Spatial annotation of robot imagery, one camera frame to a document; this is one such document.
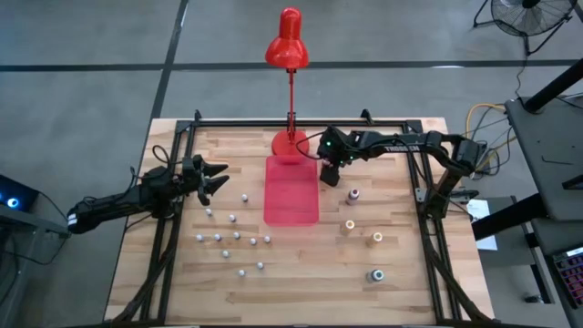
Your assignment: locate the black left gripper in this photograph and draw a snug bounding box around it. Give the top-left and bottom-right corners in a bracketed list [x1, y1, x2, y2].
[181, 154, 231, 207]

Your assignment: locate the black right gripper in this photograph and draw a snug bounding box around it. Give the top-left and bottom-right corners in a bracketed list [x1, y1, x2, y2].
[318, 126, 363, 187]

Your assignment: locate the pink translucent plastic bin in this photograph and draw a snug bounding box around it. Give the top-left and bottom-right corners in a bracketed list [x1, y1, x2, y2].
[262, 154, 320, 228]

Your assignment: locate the red desk lamp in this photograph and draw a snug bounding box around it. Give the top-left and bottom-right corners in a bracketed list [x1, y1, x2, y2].
[264, 6, 311, 157]

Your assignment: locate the white paper sheet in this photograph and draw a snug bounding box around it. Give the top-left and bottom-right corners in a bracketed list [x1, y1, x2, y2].
[465, 199, 498, 251]

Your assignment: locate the black computer with blue light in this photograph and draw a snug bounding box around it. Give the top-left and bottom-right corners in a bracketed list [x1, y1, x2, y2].
[0, 174, 40, 213]

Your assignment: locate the grey side table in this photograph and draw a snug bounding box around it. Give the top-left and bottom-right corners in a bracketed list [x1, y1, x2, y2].
[504, 93, 583, 222]

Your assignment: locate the black stand pole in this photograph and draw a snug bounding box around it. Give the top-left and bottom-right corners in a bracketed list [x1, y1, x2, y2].
[523, 57, 583, 114]

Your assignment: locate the black floor fan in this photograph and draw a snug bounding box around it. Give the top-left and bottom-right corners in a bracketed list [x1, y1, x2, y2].
[472, 0, 578, 56]

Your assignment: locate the keyboard with coloured keys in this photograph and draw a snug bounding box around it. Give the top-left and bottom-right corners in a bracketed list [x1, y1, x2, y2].
[551, 245, 583, 311]

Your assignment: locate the black metal table frame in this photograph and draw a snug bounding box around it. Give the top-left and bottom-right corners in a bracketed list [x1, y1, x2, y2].
[111, 108, 491, 327]

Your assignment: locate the yellow cable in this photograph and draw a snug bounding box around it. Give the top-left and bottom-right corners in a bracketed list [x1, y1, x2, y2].
[464, 102, 518, 174]

